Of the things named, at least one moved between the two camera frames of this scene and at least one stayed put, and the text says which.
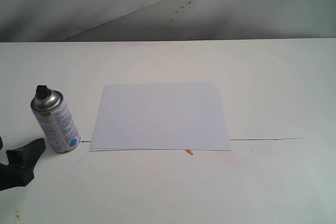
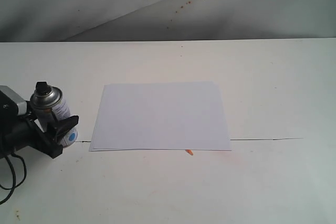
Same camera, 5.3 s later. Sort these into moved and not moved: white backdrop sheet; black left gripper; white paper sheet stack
Moved: black left gripper
Not moved: white backdrop sheet; white paper sheet stack
